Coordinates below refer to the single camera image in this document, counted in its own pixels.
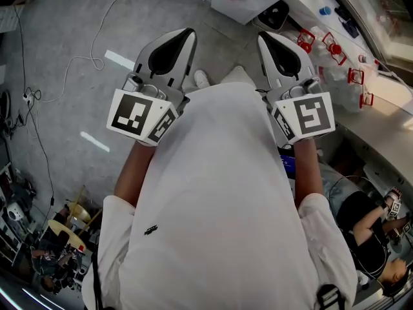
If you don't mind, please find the dark blue pouch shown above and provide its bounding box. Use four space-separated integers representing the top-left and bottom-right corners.
342 19 360 39

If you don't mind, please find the person's left forearm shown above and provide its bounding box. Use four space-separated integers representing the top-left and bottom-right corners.
113 139 156 210

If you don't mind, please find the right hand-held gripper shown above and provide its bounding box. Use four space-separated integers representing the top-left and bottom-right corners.
257 30 336 148

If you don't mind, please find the person's right forearm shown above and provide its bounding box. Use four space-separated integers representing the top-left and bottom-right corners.
291 138 325 210

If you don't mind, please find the clear bottle with red handle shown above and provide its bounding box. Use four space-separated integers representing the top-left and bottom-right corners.
325 66 365 93
296 27 320 55
317 31 348 67
335 85 375 113

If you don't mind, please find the yellow wooden stool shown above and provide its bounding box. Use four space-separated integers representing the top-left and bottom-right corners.
66 184 103 237

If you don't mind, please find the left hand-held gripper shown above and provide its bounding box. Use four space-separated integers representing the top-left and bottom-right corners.
106 28 198 147

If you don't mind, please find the person's white shirt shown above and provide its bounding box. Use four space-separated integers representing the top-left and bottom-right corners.
81 81 359 310

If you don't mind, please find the white water dispenser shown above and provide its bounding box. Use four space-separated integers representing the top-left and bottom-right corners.
252 0 292 32

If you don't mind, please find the white floor cable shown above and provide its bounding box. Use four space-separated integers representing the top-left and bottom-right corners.
41 0 214 104

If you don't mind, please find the long white counter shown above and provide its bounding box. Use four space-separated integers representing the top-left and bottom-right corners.
283 0 413 190

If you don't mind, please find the person's white shoe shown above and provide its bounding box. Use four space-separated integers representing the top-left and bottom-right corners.
222 65 247 84
194 69 211 90

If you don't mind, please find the black floor cable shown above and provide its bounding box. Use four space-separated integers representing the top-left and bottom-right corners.
12 4 55 207

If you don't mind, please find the black shoulder strap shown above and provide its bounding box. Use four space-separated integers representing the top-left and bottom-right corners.
90 252 105 310

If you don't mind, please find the round wooden table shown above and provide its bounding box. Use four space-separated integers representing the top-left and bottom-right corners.
47 219 87 252

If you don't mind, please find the black shoulder strap buckle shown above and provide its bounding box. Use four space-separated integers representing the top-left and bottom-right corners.
316 284 348 310

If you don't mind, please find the blue screen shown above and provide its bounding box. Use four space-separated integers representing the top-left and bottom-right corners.
279 154 297 174

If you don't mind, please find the cluttered shelf rack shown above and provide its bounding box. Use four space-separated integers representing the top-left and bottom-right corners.
0 134 38 267

